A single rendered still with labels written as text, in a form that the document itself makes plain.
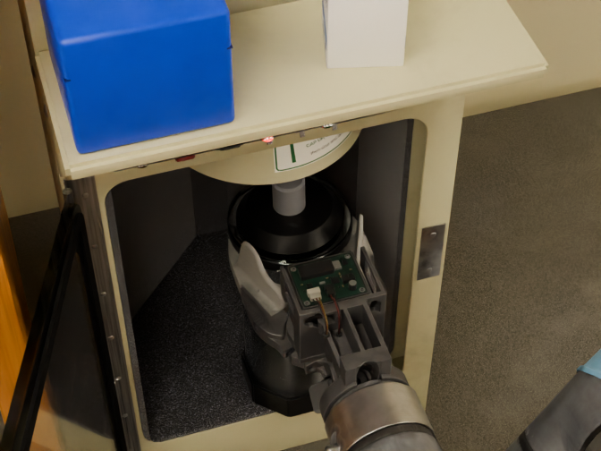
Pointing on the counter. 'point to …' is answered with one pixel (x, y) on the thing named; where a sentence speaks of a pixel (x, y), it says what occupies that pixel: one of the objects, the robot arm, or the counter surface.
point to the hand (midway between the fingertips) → (291, 238)
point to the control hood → (323, 77)
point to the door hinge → (87, 187)
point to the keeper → (431, 251)
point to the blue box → (139, 67)
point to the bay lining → (132, 251)
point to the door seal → (56, 330)
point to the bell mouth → (281, 161)
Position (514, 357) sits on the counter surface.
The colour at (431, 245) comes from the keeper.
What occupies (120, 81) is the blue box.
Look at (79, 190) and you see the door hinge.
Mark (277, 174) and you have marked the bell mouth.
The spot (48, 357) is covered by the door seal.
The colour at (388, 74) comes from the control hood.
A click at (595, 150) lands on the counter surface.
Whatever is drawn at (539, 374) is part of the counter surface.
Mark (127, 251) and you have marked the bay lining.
